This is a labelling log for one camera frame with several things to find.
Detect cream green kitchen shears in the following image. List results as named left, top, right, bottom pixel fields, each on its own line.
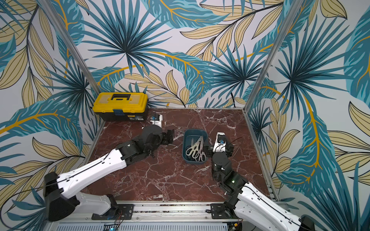
left=186, top=140, right=198, bottom=158

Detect pink kitchen shears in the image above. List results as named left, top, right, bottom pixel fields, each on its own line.
left=193, top=136, right=206, bottom=162

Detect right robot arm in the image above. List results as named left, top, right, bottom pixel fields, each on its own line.
left=202, top=143, right=315, bottom=231

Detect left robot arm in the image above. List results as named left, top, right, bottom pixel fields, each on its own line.
left=43, top=125, right=174, bottom=222

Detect teal plastic storage box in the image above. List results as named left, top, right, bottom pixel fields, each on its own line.
left=182, top=129, right=208, bottom=165

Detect yellow black toolbox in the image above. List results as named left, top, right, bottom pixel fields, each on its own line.
left=92, top=92, right=148, bottom=121

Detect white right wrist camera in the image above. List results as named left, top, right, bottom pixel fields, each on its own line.
left=213, top=132, right=226, bottom=153

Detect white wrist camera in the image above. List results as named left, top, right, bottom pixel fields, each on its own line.
left=213, top=132, right=226, bottom=153
left=150, top=114, right=163, bottom=128

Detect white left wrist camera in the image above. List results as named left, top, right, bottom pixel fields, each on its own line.
left=150, top=114, right=163, bottom=128

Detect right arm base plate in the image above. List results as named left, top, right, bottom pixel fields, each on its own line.
left=210, top=203, right=238, bottom=219

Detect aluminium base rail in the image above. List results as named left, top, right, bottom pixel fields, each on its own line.
left=43, top=201, right=295, bottom=231

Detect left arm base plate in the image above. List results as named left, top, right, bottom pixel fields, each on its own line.
left=92, top=204, right=135, bottom=221

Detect right aluminium corner post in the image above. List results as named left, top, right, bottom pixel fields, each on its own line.
left=243, top=1, right=303, bottom=114

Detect aluminium corner post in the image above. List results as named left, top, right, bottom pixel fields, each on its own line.
left=39, top=0, right=101, bottom=95
left=243, top=1, right=303, bottom=114

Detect left aluminium corner post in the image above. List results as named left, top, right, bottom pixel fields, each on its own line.
left=39, top=0, right=101, bottom=95

